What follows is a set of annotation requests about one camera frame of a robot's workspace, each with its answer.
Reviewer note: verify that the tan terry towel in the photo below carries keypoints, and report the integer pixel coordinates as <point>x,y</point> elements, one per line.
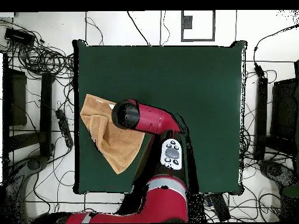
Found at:
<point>116,144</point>

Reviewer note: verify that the dark green table cloth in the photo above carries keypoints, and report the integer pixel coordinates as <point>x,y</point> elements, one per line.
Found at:
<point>198,93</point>

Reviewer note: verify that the black power strip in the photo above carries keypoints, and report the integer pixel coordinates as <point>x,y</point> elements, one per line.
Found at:
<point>64,127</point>

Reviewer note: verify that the black metal stand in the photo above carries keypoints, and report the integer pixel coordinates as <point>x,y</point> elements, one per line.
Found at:
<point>283,105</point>
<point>46,105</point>

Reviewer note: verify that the dark green round object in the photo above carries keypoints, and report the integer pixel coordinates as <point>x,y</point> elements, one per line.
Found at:
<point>292,191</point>

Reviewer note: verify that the black adapter box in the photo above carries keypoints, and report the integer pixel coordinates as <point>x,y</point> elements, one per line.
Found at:
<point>18,36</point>

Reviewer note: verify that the grey square floor frame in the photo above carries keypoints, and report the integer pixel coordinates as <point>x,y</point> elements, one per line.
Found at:
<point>186,23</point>

